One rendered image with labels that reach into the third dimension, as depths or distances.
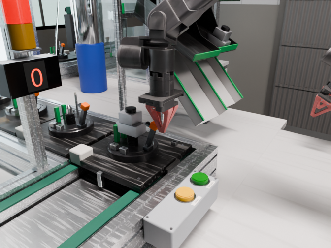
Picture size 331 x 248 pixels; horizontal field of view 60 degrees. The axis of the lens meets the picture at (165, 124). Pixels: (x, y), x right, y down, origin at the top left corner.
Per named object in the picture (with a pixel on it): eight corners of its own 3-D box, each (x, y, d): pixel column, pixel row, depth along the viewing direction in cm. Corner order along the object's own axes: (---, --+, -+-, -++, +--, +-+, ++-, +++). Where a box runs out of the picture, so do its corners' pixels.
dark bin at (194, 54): (218, 56, 91) (228, 35, 87) (192, 62, 83) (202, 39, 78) (161, 14, 103) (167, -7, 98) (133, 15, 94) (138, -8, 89)
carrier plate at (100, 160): (191, 150, 83) (192, 143, 82) (140, 193, 65) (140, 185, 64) (128, 131, 95) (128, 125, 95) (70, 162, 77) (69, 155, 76)
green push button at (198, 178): (211, 182, 69) (211, 174, 68) (203, 190, 66) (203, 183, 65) (196, 176, 71) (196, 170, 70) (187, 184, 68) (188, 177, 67)
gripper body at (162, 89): (137, 104, 65) (136, 72, 62) (162, 93, 73) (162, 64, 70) (161, 109, 62) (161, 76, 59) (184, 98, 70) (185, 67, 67)
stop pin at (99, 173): (105, 185, 72) (104, 171, 70) (101, 187, 71) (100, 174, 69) (101, 183, 72) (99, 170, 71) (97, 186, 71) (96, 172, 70)
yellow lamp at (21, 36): (42, 47, 60) (37, 22, 58) (19, 50, 56) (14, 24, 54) (27, 45, 63) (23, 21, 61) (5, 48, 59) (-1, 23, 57)
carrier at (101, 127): (125, 130, 96) (122, 94, 91) (66, 161, 78) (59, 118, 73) (76, 115, 109) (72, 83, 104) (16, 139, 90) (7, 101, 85)
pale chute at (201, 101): (218, 115, 98) (227, 108, 95) (195, 126, 90) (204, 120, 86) (176, 49, 103) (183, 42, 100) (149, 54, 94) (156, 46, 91)
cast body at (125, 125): (146, 132, 77) (145, 107, 74) (136, 138, 74) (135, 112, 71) (122, 125, 81) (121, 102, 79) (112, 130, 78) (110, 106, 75)
